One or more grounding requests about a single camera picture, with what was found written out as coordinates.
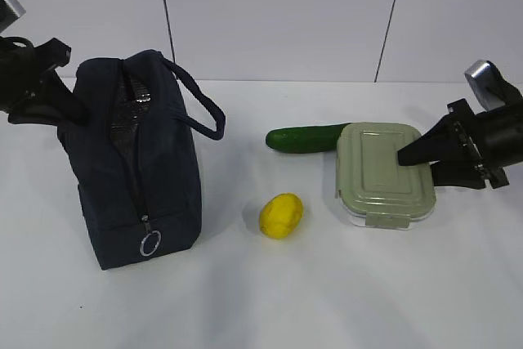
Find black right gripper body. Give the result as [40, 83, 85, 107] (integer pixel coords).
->
[447, 99, 522, 189]

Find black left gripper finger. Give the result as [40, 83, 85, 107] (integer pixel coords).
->
[41, 70, 89, 124]
[7, 100, 61, 125]

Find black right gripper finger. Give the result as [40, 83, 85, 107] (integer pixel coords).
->
[430, 159, 490, 188]
[397, 111, 474, 168]

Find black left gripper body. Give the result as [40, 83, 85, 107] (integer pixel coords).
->
[1, 37, 70, 113]

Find green lidded food container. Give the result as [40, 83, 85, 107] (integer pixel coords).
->
[336, 123, 436, 230]

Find navy blue lunch bag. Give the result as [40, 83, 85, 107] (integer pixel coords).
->
[57, 50, 226, 271]

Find green cucumber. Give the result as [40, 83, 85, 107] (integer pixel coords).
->
[265, 123, 349, 154]

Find yellow lemon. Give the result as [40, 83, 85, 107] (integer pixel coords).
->
[258, 193, 304, 239]

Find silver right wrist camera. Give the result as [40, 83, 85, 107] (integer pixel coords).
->
[464, 60, 505, 111]

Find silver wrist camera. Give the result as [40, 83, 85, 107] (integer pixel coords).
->
[464, 60, 505, 111]
[0, 0, 26, 33]

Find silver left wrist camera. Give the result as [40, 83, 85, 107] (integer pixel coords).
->
[0, 0, 26, 33]

